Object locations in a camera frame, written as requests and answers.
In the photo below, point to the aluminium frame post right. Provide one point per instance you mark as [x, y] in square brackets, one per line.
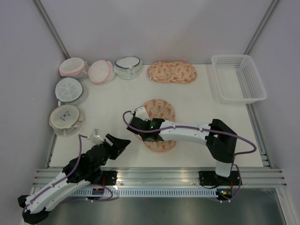
[260, 28]

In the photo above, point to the pink trimmed round laundry bag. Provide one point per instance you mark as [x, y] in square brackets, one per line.
[75, 68]

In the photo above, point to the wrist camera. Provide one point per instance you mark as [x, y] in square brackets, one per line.
[95, 137]
[141, 113]

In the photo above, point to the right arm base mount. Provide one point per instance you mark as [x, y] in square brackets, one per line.
[211, 179]

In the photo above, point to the pink trimmed white mesh bag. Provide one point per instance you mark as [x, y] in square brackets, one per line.
[101, 71]

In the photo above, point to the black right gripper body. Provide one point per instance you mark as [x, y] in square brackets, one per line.
[144, 137]

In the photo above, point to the aluminium frame post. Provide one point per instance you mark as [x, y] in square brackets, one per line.
[260, 28]
[50, 26]

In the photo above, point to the beige round bag with glasses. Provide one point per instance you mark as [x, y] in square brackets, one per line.
[66, 120]

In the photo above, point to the white plastic basket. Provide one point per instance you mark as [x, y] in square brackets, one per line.
[236, 79]

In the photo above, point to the white slotted cable duct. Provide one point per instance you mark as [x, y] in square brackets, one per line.
[147, 192]

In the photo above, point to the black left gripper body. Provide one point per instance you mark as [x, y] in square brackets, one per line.
[111, 153]

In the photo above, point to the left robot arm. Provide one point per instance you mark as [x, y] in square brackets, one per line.
[78, 173]

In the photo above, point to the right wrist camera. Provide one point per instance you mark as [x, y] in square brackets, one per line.
[141, 113]

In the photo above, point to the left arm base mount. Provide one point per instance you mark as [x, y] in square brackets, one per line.
[105, 178]

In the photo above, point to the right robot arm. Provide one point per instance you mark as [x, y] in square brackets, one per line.
[216, 136]

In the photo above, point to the navy trimmed white mesh bag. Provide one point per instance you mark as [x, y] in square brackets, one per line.
[128, 68]

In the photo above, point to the aluminium frame post left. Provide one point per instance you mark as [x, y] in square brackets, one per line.
[50, 26]

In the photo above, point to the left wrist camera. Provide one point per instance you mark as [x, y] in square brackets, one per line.
[95, 137]

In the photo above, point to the blue trimmed round laundry bag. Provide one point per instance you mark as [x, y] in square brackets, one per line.
[70, 91]

